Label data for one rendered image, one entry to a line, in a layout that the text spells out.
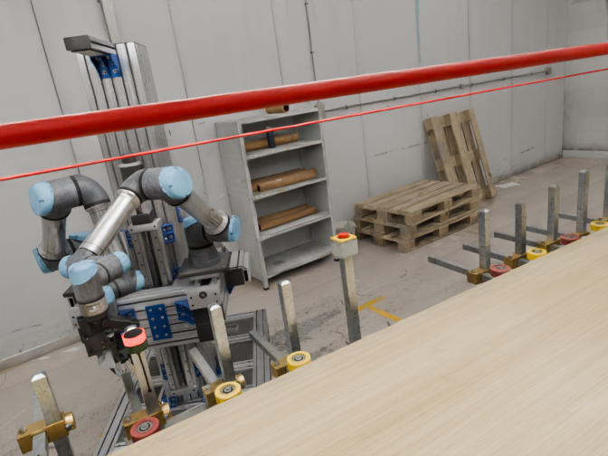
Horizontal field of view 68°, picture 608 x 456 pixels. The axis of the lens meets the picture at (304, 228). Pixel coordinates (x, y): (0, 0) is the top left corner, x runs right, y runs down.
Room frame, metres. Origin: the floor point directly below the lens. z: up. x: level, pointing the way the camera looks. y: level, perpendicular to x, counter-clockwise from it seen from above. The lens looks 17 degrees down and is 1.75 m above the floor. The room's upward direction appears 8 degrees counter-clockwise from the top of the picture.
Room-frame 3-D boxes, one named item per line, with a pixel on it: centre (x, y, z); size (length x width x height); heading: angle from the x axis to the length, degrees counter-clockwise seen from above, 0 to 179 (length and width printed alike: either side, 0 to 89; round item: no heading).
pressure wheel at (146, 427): (1.07, 0.52, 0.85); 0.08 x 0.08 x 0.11
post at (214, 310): (1.30, 0.32, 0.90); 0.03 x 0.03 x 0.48; 28
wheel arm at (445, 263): (1.94, -0.72, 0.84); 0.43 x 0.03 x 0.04; 28
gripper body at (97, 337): (1.22, 0.65, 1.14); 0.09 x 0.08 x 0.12; 118
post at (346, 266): (1.54, -0.14, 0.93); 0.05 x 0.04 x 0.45; 118
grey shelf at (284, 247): (4.31, 0.18, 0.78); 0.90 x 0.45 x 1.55; 123
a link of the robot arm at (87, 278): (1.23, 0.64, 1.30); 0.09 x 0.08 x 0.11; 158
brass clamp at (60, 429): (1.06, 0.78, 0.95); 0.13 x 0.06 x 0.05; 118
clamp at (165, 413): (1.17, 0.55, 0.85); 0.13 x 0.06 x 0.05; 118
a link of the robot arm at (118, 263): (1.32, 0.62, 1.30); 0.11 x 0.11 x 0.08; 68
